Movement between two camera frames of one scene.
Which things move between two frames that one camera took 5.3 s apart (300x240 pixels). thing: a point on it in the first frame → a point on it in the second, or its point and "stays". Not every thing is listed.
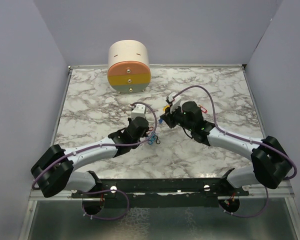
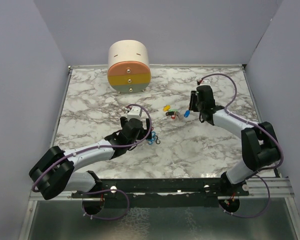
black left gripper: (129, 120) stays
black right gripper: (168, 118) → (193, 97)
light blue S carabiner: (153, 137) stays
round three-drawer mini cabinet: (129, 71) stays
